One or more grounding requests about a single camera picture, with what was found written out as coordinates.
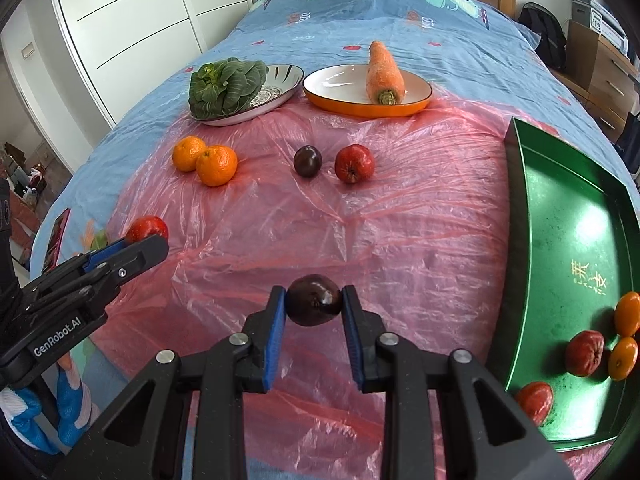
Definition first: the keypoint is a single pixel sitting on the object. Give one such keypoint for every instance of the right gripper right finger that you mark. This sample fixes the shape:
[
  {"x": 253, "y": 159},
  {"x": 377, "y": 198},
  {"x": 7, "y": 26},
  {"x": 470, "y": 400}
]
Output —
[{"x": 485, "y": 434}]

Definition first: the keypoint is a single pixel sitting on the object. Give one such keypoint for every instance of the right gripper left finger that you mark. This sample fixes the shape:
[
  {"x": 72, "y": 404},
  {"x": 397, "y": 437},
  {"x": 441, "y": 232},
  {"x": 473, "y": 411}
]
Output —
[{"x": 142, "y": 433}]

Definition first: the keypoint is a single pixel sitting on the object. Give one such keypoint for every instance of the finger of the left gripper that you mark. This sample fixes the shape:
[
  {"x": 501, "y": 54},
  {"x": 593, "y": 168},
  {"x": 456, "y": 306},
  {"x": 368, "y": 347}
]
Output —
[
  {"x": 108, "y": 254},
  {"x": 135, "y": 259}
]

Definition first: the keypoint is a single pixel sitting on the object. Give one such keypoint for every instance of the large red apple front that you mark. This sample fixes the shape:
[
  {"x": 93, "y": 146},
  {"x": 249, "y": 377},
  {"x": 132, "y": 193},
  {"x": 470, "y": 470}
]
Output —
[{"x": 144, "y": 227}]

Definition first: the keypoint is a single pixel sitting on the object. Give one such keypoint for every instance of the mandarin orange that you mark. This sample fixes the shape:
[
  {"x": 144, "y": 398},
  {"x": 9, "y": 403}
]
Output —
[
  {"x": 186, "y": 153},
  {"x": 217, "y": 165}
]

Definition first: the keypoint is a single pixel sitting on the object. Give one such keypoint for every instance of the small orange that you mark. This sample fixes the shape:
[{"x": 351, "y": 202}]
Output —
[{"x": 623, "y": 358}]

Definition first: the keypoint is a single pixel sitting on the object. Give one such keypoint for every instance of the dark plum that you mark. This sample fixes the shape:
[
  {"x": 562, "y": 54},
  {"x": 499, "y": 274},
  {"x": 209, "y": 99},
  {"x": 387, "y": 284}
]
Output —
[
  {"x": 313, "y": 300},
  {"x": 307, "y": 161}
]

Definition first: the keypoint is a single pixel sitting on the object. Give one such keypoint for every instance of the large orange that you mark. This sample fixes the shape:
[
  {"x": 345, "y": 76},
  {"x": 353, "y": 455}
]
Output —
[{"x": 627, "y": 314}]

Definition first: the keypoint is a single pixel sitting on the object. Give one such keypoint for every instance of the red smartphone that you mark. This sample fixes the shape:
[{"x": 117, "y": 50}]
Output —
[{"x": 55, "y": 241}]

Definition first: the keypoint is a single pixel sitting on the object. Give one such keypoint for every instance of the green bok choy on plate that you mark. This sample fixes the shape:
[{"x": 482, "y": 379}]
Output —
[{"x": 225, "y": 88}]

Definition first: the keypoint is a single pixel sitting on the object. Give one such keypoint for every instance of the green metal tray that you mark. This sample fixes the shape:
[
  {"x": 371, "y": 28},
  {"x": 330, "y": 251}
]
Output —
[{"x": 573, "y": 251}]

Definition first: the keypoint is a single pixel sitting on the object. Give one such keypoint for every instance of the white wardrobe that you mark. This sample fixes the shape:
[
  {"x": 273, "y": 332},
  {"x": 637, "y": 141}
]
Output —
[{"x": 125, "y": 48}]

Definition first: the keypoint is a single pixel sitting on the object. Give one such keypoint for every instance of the white striped plate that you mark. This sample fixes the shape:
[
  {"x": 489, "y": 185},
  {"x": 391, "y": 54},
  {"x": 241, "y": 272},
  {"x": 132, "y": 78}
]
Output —
[{"x": 282, "y": 82}]

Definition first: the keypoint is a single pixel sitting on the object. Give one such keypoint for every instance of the red plum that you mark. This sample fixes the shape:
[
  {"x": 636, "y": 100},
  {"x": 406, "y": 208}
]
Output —
[{"x": 354, "y": 164}]

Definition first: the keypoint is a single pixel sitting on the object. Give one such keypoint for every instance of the pink plastic sheet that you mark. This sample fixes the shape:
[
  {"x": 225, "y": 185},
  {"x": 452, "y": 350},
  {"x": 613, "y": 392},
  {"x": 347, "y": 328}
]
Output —
[{"x": 424, "y": 240}]

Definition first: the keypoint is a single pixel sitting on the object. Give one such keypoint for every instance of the orange oval dish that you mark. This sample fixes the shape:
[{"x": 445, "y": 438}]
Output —
[{"x": 341, "y": 89}]

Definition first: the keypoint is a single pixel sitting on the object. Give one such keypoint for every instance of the orange carrot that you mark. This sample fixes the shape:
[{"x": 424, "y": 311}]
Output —
[{"x": 385, "y": 84}]

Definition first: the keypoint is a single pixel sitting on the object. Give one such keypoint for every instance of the wooden drawer cabinet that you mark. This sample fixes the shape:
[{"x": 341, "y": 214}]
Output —
[{"x": 600, "y": 77}]

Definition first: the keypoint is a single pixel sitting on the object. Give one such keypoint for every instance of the blue patterned bed sheet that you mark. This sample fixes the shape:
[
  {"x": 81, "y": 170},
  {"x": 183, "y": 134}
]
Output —
[{"x": 491, "y": 61}]

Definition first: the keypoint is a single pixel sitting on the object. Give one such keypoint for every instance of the black backpack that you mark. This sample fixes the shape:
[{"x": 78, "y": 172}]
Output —
[{"x": 552, "y": 43}]

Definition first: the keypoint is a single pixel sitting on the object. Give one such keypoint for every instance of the grey printer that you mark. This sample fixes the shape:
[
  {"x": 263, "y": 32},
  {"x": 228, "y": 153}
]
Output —
[{"x": 593, "y": 15}]

